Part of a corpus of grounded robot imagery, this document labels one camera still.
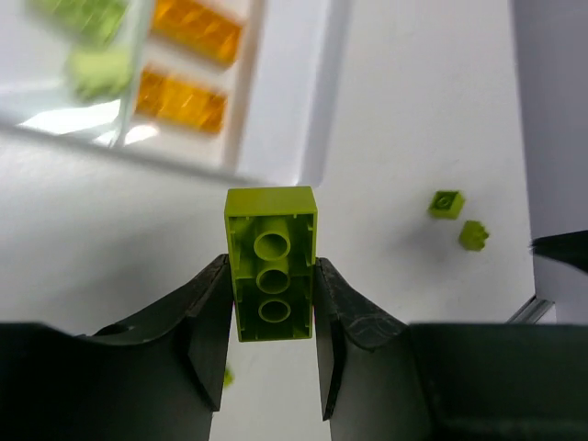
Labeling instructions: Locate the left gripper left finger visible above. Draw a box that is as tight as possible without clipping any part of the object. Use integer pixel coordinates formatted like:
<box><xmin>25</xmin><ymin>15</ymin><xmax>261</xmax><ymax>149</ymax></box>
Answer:
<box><xmin>92</xmin><ymin>254</ymin><xmax>232</xmax><ymax>412</ymax></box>

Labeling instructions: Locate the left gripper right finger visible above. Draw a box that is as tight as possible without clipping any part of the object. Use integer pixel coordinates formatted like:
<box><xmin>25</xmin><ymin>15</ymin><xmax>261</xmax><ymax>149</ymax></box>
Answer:
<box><xmin>313</xmin><ymin>257</ymin><xmax>406</xmax><ymax>421</ymax></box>

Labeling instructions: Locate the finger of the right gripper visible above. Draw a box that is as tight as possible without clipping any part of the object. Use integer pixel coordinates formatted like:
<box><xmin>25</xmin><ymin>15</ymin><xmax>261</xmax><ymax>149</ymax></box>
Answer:
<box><xmin>531</xmin><ymin>232</ymin><xmax>588</xmax><ymax>269</ymax></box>

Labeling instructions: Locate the long green lego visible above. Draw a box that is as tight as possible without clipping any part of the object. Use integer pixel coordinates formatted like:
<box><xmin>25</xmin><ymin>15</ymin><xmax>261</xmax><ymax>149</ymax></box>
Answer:
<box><xmin>224</xmin><ymin>187</ymin><xmax>318</xmax><ymax>342</ymax></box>

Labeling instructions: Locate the orange lego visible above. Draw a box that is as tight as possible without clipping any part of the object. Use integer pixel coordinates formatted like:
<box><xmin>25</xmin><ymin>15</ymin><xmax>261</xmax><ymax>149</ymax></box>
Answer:
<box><xmin>151</xmin><ymin>0</ymin><xmax>243</xmax><ymax>67</ymax></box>
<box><xmin>135</xmin><ymin>65</ymin><xmax>229</xmax><ymax>135</ymax></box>

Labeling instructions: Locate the pale green lego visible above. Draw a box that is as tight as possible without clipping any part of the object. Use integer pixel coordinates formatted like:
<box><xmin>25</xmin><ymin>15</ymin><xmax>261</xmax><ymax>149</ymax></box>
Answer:
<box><xmin>67</xmin><ymin>47</ymin><xmax>132</xmax><ymax>100</ymax></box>

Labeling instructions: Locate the white divided tray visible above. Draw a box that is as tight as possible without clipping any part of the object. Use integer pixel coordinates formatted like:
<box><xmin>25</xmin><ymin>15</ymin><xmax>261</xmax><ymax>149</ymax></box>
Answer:
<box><xmin>1</xmin><ymin>1</ymin><xmax>351</xmax><ymax>186</ymax></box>

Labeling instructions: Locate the aluminium table edge rail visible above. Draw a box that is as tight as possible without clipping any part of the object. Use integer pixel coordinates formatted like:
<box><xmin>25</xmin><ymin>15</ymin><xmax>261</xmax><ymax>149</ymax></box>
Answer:
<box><xmin>507</xmin><ymin>296</ymin><xmax>557</xmax><ymax>324</ymax></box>

